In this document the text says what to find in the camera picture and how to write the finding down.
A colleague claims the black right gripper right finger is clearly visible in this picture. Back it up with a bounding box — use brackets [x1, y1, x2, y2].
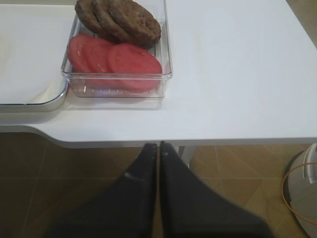
[159, 142, 274, 238]

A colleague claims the right red tomato slice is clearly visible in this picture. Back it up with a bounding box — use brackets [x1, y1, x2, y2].
[107, 44, 162, 92]

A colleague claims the left red tomato slice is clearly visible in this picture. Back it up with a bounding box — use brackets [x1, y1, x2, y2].
[67, 34, 94, 72]

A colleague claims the white serving tray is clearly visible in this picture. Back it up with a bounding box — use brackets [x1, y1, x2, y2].
[0, 2, 75, 112]

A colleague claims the orange cable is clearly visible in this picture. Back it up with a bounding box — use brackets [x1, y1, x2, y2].
[281, 161, 317, 224]

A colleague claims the left brown patty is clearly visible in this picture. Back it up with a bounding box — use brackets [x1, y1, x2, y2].
[75, 0, 120, 43]

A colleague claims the middle brown patty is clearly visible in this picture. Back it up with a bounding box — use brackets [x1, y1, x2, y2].
[91, 0, 138, 45]

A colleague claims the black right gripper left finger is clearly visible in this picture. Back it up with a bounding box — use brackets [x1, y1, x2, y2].
[45, 143, 157, 238]

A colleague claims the brown patty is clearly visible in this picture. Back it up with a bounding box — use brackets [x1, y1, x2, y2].
[91, 0, 138, 45]
[75, 0, 120, 43]
[109, 0, 161, 48]

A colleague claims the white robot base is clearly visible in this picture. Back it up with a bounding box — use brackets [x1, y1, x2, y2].
[282, 144, 317, 238]

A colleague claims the red tomato slice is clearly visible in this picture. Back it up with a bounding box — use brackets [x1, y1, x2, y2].
[83, 38, 115, 72]
[107, 44, 162, 92]
[67, 34, 94, 72]

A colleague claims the right brown patty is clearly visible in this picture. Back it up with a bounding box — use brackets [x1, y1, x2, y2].
[109, 0, 161, 48]

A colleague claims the clear patty and tomato container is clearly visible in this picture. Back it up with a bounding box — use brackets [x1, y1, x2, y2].
[61, 0, 173, 98]

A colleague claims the middle red tomato slice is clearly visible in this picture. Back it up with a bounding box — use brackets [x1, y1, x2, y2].
[83, 38, 115, 72]

